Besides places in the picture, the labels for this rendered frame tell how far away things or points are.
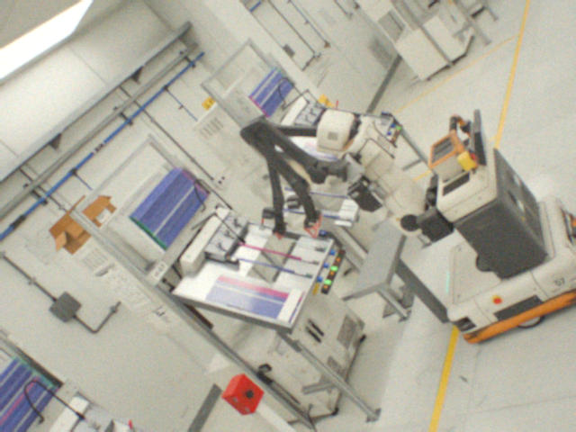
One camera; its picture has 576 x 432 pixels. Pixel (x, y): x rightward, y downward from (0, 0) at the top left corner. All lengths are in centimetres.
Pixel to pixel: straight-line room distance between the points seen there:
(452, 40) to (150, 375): 504
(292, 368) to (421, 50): 497
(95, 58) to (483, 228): 408
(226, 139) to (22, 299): 186
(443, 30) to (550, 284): 487
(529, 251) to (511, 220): 19
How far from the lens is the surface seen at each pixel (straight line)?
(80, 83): 552
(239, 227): 348
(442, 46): 738
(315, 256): 335
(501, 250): 278
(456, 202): 263
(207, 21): 629
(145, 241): 322
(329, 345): 361
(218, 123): 428
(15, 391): 277
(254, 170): 437
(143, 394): 469
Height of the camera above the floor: 189
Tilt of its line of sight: 15 degrees down
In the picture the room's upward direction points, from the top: 45 degrees counter-clockwise
